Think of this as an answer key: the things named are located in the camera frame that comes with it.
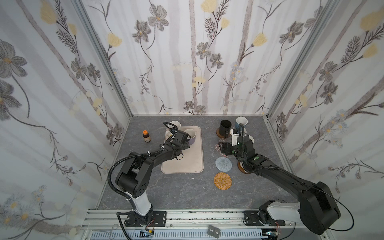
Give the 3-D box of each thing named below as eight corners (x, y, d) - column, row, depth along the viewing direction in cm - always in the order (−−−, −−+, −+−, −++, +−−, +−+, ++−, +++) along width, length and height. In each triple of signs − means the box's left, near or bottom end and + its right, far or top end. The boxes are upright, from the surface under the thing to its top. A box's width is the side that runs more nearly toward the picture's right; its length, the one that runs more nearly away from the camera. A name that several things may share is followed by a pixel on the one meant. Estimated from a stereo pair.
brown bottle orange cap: (145, 142, 107) (141, 134, 99) (146, 138, 109) (143, 130, 101) (150, 142, 107) (147, 134, 99) (151, 138, 109) (148, 130, 101)
